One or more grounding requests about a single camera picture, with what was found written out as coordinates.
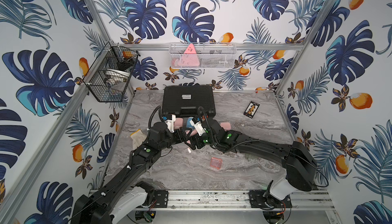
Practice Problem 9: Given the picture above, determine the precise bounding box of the aluminium front rail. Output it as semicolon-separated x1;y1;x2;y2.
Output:
151;190;335;211

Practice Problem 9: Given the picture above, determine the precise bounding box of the black wire basket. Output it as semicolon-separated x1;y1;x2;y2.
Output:
83;42;140;103

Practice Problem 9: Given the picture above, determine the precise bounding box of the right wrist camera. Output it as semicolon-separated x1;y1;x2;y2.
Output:
190;121;205;136

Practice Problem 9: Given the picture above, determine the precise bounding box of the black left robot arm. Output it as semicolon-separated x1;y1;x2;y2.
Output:
69;106;189;224

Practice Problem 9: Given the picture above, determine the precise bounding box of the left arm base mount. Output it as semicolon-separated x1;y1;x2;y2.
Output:
134;181;169;209

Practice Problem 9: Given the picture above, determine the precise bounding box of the black plastic tool case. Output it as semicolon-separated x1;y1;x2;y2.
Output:
162;85;216;118

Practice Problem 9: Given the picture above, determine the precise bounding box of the pink triangular object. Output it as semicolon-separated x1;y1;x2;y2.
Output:
178;43;201;68

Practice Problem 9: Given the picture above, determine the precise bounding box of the white work glove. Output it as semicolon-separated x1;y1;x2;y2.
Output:
130;129;147;150

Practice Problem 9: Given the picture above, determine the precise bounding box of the white wire mesh basket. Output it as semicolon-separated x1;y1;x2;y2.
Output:
168;42;237;70

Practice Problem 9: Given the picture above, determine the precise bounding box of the pink transparent tray right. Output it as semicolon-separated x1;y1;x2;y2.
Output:
210;157;223;170

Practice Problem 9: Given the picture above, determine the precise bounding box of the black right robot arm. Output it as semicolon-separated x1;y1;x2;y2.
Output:
188;106;318;201

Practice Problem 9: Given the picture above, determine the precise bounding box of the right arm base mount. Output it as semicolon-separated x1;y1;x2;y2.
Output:
249;181;292;211

